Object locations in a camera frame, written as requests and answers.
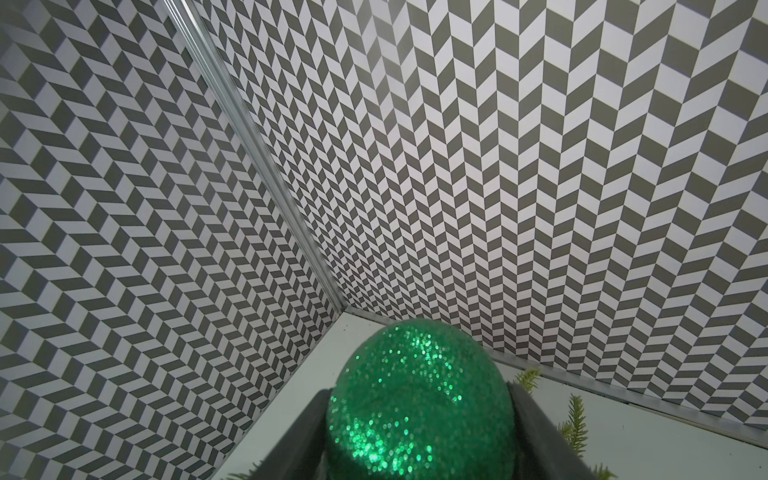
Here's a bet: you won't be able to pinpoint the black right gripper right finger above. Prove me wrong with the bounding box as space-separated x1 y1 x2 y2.
507 383 596 480

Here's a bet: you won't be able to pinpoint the small green christmas tree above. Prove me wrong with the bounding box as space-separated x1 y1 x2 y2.
225 368 616 479

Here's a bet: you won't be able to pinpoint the green glitter ball ornament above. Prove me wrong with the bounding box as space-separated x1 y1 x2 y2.
325 319 518 479

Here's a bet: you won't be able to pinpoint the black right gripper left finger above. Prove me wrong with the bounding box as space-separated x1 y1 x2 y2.
247 389 332 480

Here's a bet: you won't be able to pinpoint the left aluminium corner post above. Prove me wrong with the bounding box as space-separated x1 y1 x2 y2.
165 0 347 313

